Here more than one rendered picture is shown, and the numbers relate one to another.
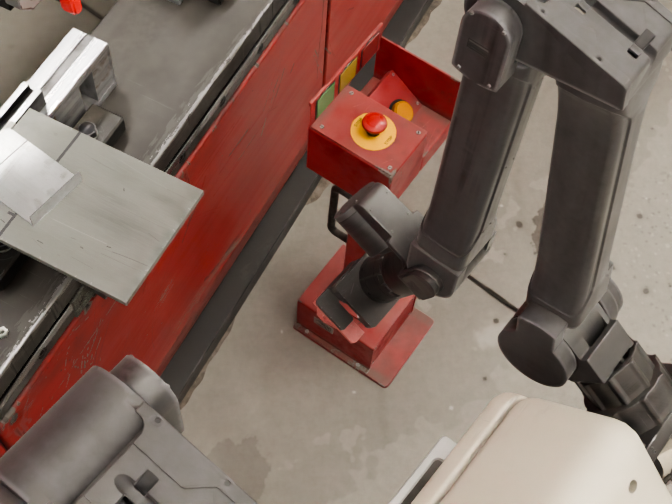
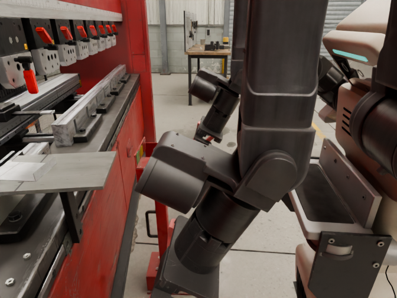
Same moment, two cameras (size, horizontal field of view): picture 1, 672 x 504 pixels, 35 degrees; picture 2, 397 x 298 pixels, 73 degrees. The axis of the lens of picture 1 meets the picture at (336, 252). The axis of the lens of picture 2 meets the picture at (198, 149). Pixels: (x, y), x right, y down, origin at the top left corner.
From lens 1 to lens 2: 0.87 m
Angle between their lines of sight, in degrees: 41
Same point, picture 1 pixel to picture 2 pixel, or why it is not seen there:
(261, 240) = (120, 269)
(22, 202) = (25, 177)
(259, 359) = not seen: outside the picture
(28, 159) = (23, 165)
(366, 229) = (205, 82)
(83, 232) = (65, 175)
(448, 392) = not seen: hidden behind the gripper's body
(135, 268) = (100, 175)
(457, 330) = not seen: hidden behind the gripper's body
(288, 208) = (125, 255)
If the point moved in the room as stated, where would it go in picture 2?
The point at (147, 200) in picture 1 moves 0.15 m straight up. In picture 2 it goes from (93, 159) to (82, 104)
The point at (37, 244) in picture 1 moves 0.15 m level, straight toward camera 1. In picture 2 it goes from (41, 185) to (85, 207)
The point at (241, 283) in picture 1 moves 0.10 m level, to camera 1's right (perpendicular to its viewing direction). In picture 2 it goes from (120, 287) to (138, 279)
